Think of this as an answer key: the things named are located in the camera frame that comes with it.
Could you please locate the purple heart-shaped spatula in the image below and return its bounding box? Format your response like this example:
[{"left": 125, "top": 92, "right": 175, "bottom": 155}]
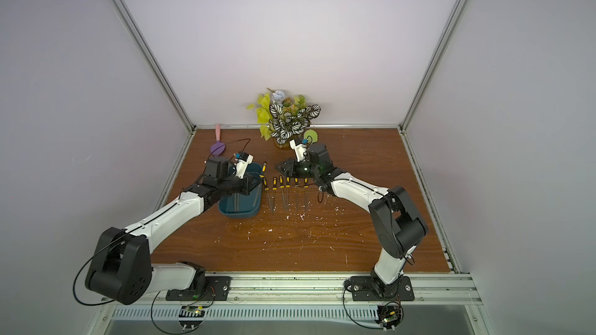
[{"left": 210, "top": 124, "right": 226, "bottom": 156}]

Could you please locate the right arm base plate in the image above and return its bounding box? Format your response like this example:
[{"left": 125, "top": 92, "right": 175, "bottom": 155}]
[{"left": 344, "top": 275, "right": 415, "bottom": 302}]

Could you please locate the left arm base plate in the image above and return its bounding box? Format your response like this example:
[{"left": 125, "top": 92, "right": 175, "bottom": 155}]
[{"left": 165, "top": 275, "right": 232, "bottom": 302}]

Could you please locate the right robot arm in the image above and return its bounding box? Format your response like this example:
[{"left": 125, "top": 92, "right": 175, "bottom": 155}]
[{"left": 276, "top": 140, "right": 428, "bottom": 298}]

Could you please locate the controller board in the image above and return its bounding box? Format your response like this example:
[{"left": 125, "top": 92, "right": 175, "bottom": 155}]
[
  {"left": 178, "top": 305, "right": 206, "bottom": 333},
  {"left": 377, "top": 302, "right": 404, "bottom": 331}
]

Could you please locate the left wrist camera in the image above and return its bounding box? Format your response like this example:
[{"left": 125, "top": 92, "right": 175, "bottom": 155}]
[{"left": 234, "top": 151, "right": 254, "bottom": 179}]

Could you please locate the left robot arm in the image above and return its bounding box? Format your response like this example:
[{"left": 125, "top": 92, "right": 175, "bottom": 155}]
[{"left": 85, "top": 152, "right": 262, "bottom": 305}]

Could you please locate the potted plant in glass vase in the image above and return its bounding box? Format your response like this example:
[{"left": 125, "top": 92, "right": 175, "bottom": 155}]
[{"left": 246, "top": 88, "right": 321, "bottom": 149}]

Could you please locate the left controller board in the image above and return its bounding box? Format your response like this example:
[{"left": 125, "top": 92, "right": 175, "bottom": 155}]
[{"left": 178, "top": 305, "right": 206, "bottom": 333}]

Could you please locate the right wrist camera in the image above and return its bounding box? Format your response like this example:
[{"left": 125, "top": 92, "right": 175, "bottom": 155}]
[{"left": 290, "top": 138, "right": 307, "bottom": 162}]

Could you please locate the teal plastic storage box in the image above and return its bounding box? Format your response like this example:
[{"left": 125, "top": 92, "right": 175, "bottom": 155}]
[{"left": 218, "top": 163, "right": 262, "bottom": 219}]

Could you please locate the right controller board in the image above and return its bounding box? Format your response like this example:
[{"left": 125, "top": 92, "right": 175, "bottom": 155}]
[{"left": 377, "top": 302, "right": 404, "bottom": 331}]

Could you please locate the green spatula wooden handle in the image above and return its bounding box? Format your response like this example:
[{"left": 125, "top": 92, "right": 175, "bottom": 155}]
[{"left": 303, "top": 129, "right": 318, "bottom": 144}]

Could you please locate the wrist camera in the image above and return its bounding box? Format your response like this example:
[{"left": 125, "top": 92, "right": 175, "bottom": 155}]
[
  {"left": 234, "top": 151, "right": 254, "bottom": 179},
  {"left": 290, "top": 138, "right": 307, "bottom": 162}
]

